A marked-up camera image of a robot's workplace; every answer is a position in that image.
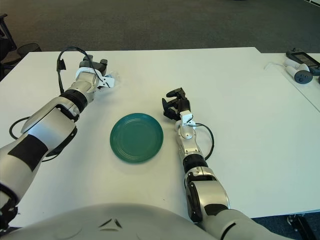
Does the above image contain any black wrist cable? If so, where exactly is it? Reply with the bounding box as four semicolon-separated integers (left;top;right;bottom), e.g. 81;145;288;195
193;122;215;161
56;46;111;95

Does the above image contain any clear plastic bottle blue cap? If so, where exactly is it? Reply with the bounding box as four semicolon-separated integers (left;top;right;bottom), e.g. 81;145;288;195
103;71;122;88

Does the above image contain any grey robot torso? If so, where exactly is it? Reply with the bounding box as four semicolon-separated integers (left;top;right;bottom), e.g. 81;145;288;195
0;202;221;240

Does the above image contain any white grey VR controller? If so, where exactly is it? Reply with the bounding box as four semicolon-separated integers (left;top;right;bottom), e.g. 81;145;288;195
283;58;313;85

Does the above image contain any thin black upper-arm cable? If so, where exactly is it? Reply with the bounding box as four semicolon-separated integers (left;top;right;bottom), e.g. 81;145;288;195
9;117;63;162

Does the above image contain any black wire mesh bin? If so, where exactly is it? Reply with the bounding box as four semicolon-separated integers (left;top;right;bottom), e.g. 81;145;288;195
16;43;42;60

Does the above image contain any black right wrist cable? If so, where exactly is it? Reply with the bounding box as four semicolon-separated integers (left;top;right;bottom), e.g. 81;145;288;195
193;122;215;161

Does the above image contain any black table leg base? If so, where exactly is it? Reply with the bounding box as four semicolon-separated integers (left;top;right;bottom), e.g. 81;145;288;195
287;214;320;240

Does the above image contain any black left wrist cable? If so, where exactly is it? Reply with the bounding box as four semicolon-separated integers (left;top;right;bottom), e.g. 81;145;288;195
56;46;111;95

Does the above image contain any black office chair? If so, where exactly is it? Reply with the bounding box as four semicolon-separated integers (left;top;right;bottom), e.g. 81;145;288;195
0;13;22;81

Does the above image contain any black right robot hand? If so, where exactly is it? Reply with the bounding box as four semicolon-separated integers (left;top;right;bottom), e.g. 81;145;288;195
161;87;191;121

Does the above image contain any green round plate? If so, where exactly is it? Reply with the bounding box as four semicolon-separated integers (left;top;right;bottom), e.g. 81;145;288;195
109;113;165;165

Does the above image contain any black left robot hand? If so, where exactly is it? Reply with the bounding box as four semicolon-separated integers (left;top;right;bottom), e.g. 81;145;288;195
79;54;109;76

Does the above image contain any thin white cable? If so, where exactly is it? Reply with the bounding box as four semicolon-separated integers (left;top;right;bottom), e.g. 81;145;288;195
264;61;286;71

